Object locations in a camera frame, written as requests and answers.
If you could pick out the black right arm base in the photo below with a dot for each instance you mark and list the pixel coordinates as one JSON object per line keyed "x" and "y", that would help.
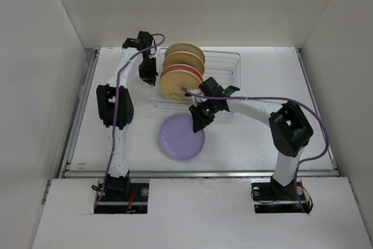
{"x": 270, "y": 197}

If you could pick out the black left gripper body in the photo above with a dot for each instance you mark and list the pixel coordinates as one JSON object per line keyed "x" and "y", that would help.
{"x": 147, "y": 69}

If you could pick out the large beige plate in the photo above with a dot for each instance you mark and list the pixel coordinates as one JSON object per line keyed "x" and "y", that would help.
{"x": 186, "y": 47}

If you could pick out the aluminium table rail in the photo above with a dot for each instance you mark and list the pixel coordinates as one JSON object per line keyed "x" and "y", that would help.
{"x": 79, "y": 106}

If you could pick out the pink plate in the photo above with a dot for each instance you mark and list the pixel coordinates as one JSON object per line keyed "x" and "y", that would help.
{"x": 182, "y": 67}

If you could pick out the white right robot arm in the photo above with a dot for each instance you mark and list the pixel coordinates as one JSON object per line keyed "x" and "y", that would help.
{"x": 289, "y": 127}

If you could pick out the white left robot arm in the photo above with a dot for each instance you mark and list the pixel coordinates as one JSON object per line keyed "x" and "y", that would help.
{"x": 115, "y": 106}

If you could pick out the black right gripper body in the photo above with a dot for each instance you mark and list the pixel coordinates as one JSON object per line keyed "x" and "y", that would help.
{"x": 204, "y": 111}

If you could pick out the yellow plate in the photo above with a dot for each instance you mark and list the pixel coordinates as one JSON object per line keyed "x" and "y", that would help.
{"x": 171, "y": 84}

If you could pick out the clear wire dish rack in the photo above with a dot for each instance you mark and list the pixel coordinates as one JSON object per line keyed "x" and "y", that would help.
{"x": 224, "y": 66}

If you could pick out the purple plate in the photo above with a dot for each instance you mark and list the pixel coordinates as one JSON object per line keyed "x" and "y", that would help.
{"x": 177, "y": 139}

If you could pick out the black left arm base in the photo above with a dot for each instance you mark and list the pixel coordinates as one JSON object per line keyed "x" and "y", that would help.
{"x": 124, "y": 197}

